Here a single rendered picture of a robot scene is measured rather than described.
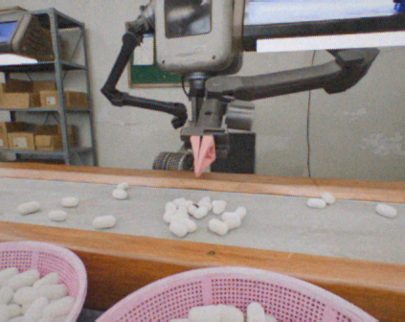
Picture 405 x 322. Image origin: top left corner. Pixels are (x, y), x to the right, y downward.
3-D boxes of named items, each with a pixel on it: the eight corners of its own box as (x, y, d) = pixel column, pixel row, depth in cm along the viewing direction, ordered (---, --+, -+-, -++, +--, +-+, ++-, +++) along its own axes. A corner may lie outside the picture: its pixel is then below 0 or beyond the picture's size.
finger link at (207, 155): (206, 164, 46) (214, 129, 52) (169, 162, 48) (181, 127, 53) (210, 185, 51) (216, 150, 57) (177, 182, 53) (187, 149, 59)
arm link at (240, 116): (210, 103, 70) (211, 76, 63) (252, 108, 68) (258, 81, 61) (202, 135, 63) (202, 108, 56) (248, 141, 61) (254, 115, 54)
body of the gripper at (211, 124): (227, 134, 51) (231, 110, 55) (178, 132, 53) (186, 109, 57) (228, 155, 56) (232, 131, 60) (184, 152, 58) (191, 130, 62)
